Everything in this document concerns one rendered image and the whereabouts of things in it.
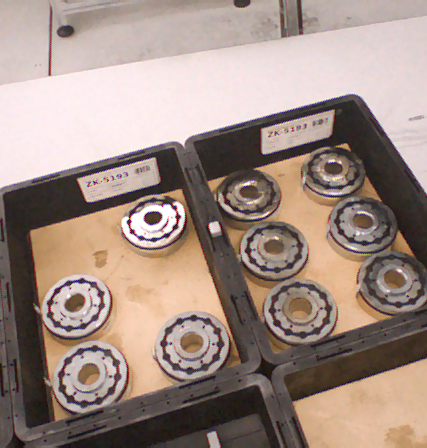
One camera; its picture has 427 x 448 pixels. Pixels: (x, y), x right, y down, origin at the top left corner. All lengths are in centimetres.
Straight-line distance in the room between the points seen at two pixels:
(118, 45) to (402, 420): 222
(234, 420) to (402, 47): 99
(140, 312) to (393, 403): 37
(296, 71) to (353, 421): 85
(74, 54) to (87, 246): 186
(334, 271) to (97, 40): 209
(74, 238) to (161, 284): 17
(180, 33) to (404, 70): 150
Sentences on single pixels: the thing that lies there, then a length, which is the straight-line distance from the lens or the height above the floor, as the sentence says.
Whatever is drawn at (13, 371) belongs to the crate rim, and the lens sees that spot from 76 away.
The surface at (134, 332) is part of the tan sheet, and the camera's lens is 85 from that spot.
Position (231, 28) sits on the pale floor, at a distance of 273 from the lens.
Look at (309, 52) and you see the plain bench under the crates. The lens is 144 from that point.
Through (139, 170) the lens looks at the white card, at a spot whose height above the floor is 90.
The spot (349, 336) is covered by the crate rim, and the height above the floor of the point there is 93.
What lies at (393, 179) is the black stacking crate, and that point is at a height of 90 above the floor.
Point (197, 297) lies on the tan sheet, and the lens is 86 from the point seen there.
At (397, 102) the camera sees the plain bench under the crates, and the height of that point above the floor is 70.
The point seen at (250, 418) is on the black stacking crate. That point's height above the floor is 83.
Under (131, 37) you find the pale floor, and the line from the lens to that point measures 276.
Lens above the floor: 158
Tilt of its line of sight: 55 degrees down
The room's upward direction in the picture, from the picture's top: 8 degrees counter-clockwise
